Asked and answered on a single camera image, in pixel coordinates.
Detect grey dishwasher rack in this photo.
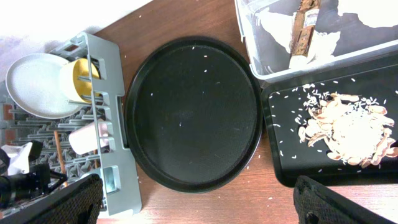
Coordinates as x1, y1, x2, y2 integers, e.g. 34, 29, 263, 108
1, 32, 142, 219

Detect food scraps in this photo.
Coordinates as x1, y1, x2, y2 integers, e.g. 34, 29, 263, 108
295, 92, 397, 168

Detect yellow bowl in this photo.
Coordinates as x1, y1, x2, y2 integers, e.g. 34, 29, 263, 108
59, 58, 92, 103

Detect clear plastic bin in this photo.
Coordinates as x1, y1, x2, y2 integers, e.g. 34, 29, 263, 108
234, 0, 397, 83

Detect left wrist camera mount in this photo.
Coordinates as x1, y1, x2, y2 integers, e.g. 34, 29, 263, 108
1, 140, 43, 175

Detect wooden chopstick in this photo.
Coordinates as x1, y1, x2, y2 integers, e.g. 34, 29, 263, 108
53, 131, 67, 174
93, 149, 100, 169

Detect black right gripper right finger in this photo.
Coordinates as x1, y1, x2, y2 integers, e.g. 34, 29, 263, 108
294, 175, 391, 224

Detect black rectangular tray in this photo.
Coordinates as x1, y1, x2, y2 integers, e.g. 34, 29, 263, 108
261, 54, 397, 187

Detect round black tray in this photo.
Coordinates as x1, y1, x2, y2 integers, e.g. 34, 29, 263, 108
124, 36, 263, 194

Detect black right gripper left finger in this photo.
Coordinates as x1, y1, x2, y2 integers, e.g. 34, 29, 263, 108
1, 174, 103, 224

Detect white round plate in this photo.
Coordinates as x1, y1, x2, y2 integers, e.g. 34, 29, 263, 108
6, 54, 82, 119

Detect pink plastic cup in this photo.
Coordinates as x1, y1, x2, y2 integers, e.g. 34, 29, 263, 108
68, 122, 109, 155

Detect white paper napkin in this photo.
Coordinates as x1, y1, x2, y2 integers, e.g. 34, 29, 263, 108
254, 0, 397, 68

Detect brown wrapper waste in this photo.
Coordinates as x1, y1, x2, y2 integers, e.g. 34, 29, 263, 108
290, 0, 321, 57

